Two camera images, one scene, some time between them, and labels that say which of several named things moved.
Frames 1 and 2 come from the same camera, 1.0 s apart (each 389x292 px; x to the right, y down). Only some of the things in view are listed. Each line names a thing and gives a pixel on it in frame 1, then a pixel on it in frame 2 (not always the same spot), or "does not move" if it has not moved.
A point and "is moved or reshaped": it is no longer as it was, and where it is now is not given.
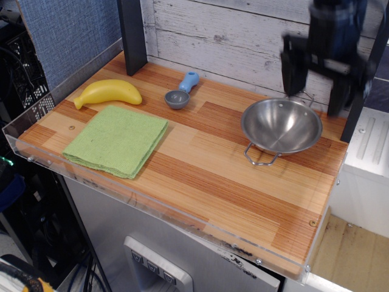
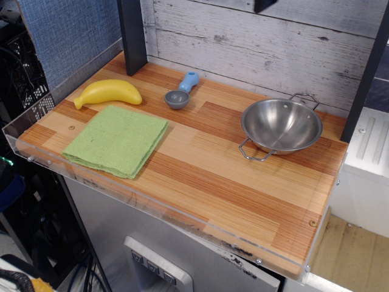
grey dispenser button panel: [150, 271] does not move
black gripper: [332, 45] → [261, 5]
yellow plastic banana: [108, 90] does not move
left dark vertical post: [132, 24] does not move
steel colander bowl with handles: [280, 126] is moved or reshaped
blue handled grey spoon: [179, 99] does not move
